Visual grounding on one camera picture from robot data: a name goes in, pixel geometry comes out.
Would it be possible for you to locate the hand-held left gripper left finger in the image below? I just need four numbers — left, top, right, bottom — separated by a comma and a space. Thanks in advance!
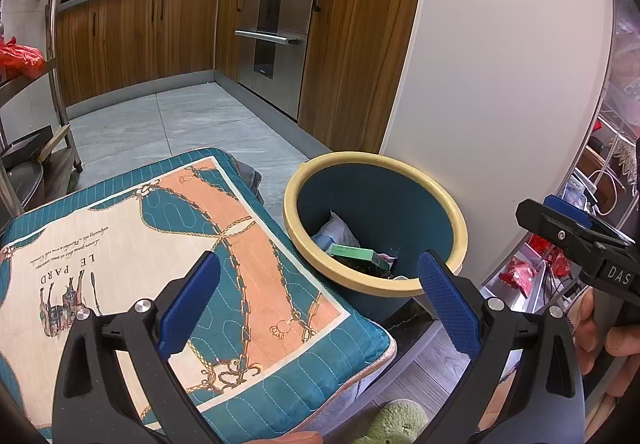
52, 251, 223, 444

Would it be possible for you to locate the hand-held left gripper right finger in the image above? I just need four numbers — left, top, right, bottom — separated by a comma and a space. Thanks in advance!
417, 250, 586, 444

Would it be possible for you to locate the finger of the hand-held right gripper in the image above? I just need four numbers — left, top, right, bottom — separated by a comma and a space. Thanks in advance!
544, 195, 633, 247
516, 198, 605, 275

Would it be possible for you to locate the green box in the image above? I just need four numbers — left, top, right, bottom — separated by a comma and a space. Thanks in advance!
325, 244, 391, 272

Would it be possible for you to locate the teal bin with yellow rim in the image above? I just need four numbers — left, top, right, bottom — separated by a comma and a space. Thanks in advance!
282, 151, 469, 325

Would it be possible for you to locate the white wet wipes pack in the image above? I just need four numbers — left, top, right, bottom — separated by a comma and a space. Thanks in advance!
311, 211, 361, 249

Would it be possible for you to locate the person's right hand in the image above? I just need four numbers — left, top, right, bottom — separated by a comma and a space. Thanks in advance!
567, 288, 640, 430

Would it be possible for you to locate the red packet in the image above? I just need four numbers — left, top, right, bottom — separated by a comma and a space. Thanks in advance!
498, 258, 538, 297

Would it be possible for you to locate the printed teal cushion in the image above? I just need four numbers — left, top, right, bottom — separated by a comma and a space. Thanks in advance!
0, 147, 398, 440

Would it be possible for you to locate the green slipper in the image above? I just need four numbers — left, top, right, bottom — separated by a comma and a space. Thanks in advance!
345, 399, 431, 444

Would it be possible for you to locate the grey cloth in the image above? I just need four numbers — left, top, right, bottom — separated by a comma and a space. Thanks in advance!
234, 161, 264, 205

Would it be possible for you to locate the wok with lid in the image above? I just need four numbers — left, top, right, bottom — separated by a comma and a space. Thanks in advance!
5, 159, 46, 215

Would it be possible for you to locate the stainless steel oven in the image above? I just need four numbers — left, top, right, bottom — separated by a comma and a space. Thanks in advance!
234, 0, 322, 122

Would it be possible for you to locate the stainless steel rack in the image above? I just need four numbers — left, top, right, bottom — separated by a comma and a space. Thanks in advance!
0, 0, 83, 215

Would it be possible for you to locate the red plastic bag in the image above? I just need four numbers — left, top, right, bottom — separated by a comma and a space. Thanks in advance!
0, 38, 46, 80

